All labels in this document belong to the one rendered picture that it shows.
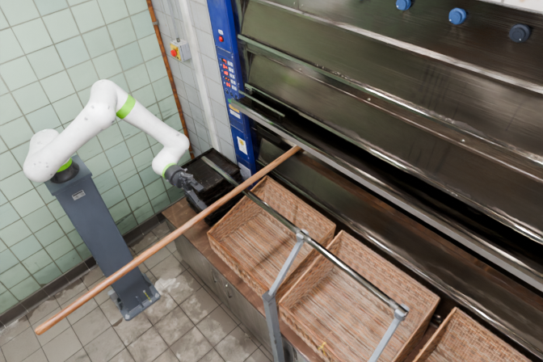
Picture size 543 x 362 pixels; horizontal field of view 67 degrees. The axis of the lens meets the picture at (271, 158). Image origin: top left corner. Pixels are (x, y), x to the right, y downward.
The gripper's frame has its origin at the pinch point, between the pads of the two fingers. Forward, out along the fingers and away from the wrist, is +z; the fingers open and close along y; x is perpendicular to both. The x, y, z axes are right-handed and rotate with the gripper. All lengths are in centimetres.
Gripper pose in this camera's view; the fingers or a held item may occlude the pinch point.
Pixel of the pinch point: (203, 199)
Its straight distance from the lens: 191.8
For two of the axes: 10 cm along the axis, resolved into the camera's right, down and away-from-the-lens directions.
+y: 0.8, 7.5, 6.6
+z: 6.8, 4.5, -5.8
